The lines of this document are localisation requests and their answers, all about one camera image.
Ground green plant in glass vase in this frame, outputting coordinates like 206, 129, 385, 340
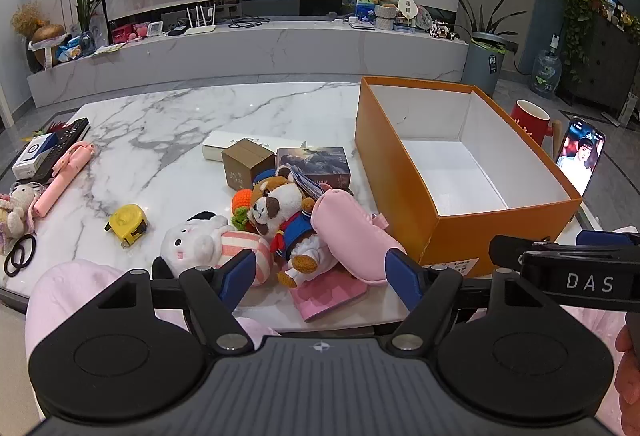
75, 0, 118, 56

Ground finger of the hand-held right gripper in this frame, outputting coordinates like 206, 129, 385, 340
488, 234, 576, 267
575, 226, 640, 249

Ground pink booklet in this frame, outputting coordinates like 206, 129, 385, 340
290, 273, 383, 323

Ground pink plush pillow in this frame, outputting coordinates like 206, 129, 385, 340
310, 188, 408, 287

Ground dried flower bunch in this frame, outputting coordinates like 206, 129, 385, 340
11, 2, 51, 36

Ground grey trash bin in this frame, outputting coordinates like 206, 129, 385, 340
464, 32, 518, 89

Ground person's right hand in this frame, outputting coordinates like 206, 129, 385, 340
615, 323, 640, 419

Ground white bunny plush toy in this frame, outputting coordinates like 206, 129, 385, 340
160, 211, 273, 287

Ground person's pink pajama legs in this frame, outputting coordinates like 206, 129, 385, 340
25, 261, 640, 436

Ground red mug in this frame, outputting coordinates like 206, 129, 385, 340
510, 100, 552, 147

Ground white router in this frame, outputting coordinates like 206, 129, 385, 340
185, 4, 217, 35

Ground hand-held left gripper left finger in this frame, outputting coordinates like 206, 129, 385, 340
95, 249, 257, 355

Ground raccoon plush toy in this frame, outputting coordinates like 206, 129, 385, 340
247, 166, 336, 287

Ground yellow tape measure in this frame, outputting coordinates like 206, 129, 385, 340
104, 204, 149, 247

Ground pink selfie stick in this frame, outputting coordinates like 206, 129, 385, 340
34, 141, 98, 219

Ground hanging vine plant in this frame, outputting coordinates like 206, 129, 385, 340
550, 0, 608, 81

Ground marble television console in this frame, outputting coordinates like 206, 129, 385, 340
27, 18, 471, 109

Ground small black white figurine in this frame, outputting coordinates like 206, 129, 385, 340
427, 20, 458, 40

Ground dark photo card box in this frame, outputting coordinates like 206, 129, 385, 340
276, 147, 352, 191

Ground smartphone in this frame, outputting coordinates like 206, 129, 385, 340
555, 117, 607, 197

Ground blue picture board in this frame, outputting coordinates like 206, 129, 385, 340
355, 0, 416, 22

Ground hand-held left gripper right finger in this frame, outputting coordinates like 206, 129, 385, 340
384, 248, 549, 353

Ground crochet orange toy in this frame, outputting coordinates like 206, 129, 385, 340
231, 188, 257, 231

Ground brown cube box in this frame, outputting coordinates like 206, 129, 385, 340
221, 138, 277, 191

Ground dark drawer cabinet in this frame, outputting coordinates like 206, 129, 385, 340
560, 13, 640, 114

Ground black remote control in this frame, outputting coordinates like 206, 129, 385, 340
30, 117, 92, 184

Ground water jug with pump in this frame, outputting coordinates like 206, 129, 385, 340
530, 33, 566, 99

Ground black hair ties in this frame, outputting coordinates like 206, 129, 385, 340
4, 234, 38, 275

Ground white and blue box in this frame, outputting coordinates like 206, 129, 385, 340
11, 133, 57, 179

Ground white long box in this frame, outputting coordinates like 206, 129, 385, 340
202, 131, 281, 163

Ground pink toy box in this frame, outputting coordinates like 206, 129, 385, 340
111, 23, 150, 44

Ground orange cardboard box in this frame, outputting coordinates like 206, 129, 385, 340
354, 76, 585, 279

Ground long-leaf potted plant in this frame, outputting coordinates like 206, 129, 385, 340
450, 0, 521, 46

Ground blue snack bag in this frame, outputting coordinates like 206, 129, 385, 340
57, 38, 83, 62

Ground small beige plush doll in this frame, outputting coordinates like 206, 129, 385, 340
0, 183, 41, 254

